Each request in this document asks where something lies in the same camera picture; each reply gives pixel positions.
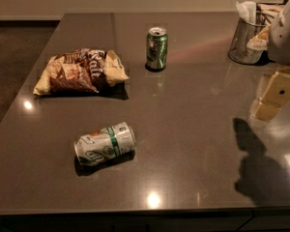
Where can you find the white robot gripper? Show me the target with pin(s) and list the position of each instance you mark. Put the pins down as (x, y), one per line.
(285, 39)

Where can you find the white 7up can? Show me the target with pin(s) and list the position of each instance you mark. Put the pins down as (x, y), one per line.
(103, 145)

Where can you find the green soda can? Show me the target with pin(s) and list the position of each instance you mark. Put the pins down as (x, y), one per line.
(156, 51)

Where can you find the metal mesh cup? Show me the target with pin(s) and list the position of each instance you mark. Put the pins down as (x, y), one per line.
(238, 50)

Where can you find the basket of packets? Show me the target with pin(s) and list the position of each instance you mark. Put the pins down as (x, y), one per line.
(266, 13)

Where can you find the white napkins in cup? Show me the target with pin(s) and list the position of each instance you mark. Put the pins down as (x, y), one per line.
(247, 11)

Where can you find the brown chip bag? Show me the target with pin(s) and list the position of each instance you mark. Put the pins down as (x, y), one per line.
(85, 70)

